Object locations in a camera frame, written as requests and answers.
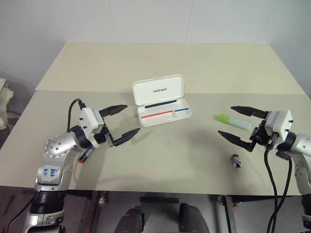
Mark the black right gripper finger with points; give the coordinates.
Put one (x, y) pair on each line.
(239, 140)
(252, 111)

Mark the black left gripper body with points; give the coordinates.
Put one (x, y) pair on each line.
(107, 138)

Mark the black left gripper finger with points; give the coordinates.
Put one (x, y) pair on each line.
(114, 109)
(126, 137)

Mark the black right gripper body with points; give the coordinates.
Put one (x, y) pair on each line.
(261, 137)

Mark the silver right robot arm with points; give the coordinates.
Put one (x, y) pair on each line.
(303, 145)

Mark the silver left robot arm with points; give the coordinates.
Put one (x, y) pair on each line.
(58, 145)

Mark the white open pencil case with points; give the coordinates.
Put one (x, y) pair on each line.
(158, 97)

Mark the small grey black clip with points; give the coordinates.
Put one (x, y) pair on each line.
(235, 160)

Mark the glue stick with green cap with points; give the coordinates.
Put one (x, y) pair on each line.
(233, 121)

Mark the black marker with red cap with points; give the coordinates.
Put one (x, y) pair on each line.
(87, 154)

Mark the white label with blue writing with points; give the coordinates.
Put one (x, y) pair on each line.
(49, 174)

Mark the black flat bar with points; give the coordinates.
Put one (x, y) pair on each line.
(159, 200)

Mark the dark rounded shape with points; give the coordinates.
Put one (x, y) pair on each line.
(193, 218)
(130, 221)

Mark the beige crumpled cloth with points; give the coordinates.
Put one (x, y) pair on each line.
(5, 102)

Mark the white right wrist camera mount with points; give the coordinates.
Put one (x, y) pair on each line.
(281, 123)

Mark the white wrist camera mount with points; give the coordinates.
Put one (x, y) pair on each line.
(88, 120)
(281, 123)

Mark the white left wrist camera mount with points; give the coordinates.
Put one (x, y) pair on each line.
(88, 120)

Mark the metal table frame leg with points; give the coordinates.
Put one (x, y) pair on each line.
(229, 213)
(98, 200)

